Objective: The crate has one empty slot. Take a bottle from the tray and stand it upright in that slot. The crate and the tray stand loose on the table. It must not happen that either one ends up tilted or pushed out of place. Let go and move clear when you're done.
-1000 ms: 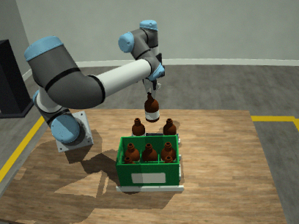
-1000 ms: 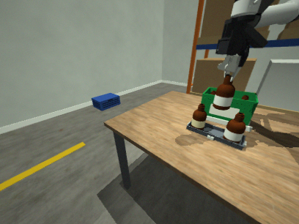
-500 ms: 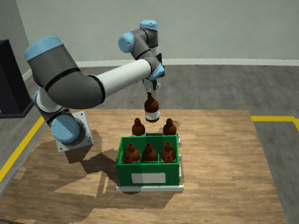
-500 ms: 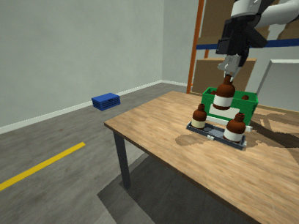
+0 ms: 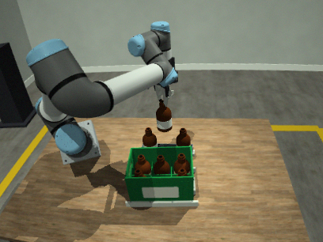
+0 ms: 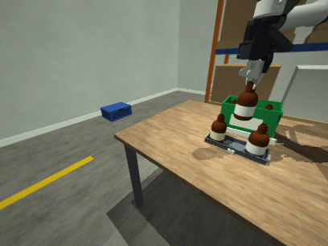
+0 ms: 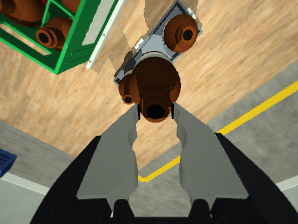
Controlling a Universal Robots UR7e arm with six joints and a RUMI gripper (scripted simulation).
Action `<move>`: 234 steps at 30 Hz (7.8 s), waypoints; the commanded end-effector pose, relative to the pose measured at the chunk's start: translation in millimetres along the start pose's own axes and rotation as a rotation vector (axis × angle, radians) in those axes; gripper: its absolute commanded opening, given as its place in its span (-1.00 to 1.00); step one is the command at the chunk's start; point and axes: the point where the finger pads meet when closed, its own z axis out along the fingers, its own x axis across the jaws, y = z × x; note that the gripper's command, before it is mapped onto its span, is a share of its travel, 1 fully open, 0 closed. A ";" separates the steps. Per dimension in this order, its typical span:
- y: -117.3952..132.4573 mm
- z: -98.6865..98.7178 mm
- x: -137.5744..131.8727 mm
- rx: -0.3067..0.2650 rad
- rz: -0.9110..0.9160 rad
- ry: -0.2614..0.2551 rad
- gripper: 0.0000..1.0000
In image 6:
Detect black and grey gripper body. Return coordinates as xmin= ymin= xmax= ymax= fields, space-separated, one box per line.
xmin=236 ymin=15 xmax=281 ymax=60

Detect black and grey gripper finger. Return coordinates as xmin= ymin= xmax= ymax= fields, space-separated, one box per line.
xmin=239 ymin=59 xmax=256 ymax=86
xmin=247 ymin=48 xmax=275 ymax=89

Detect green crate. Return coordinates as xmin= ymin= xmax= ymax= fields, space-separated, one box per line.
xmin=220 ymin=96 xmax=281 ymax=138

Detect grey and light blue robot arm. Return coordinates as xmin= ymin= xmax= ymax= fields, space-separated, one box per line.
xmin=253 ymin=0 xmax=328 ymax=52

